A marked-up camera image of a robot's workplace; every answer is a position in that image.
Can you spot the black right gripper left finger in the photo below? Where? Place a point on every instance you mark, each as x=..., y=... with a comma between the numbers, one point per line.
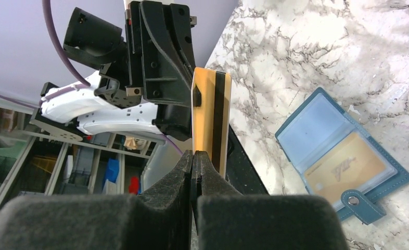
x=158, y=218

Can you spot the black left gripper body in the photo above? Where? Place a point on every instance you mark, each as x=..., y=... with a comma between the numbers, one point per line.
x=161, y=50

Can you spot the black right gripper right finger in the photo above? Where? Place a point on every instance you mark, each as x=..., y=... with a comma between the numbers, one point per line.
x=227, y=219

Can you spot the yellow credit card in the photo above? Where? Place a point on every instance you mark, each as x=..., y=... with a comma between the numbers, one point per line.
x=211, y=100
x=351, y=164

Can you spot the blue card holder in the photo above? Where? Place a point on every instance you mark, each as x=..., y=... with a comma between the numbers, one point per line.
x=316, y=127

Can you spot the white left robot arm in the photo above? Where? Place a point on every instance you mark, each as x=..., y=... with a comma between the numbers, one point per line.
x=106, y=101

